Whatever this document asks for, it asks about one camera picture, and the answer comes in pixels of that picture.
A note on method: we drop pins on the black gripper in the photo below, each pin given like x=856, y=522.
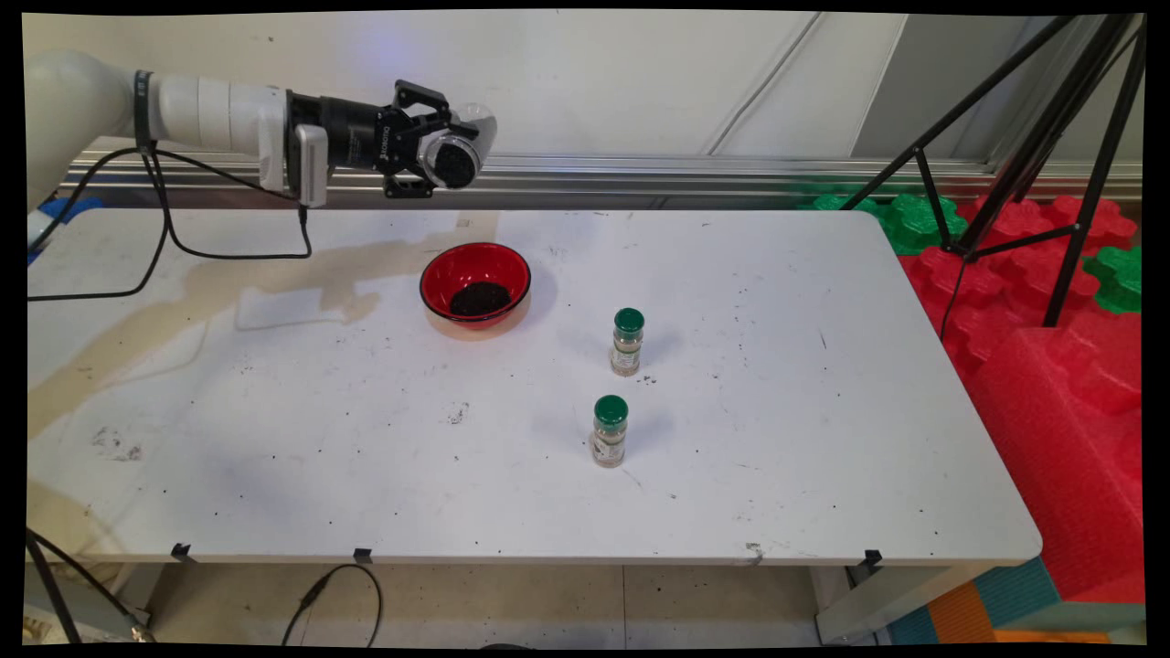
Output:
x=366, y=137

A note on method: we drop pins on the clear jar with black grains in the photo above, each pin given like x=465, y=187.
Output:
x=452, y=163

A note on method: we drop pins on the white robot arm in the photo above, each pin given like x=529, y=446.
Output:
x=210, y=114

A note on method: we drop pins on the red bowl with black rim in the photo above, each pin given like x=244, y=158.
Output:
x=475, y=260

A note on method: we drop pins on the black grains pile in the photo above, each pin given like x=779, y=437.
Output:
x=480, y=299

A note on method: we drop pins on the spice bottle with green cap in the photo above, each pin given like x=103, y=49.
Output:
x=627, y=347
x=610, y=439

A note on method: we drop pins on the blue plastic item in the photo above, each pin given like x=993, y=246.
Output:
x=69, y=208

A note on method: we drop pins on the green foam puzzle block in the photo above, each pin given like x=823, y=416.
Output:
x=1115, y=279
x=900, y=219
x=836, y=203

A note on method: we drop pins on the grey table leg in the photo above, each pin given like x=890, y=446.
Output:
x=896, y=603
x=91, y=610

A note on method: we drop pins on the red foam puzzle block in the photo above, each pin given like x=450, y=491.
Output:
x=1005, y=302
x=1033, y=219

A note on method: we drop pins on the black tripod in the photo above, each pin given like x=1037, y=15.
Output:
x=1051, y=123

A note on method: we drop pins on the large red foam block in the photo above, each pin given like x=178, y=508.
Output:
x=1060, y=457

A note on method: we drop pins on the orange foam floor tile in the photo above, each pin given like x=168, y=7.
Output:
x=960, y=614

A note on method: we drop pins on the teal foam floor tile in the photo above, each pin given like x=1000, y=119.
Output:
x=1019, y=589

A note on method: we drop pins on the grey foam floor tile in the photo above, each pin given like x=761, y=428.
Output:
x=1088, y=617

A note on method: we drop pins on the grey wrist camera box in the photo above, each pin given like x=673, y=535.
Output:
x=311, y=164

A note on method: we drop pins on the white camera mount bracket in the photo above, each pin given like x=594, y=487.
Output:
x=274, y=137

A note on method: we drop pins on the aluminium wall rail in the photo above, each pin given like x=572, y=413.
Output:
x=640, y=174

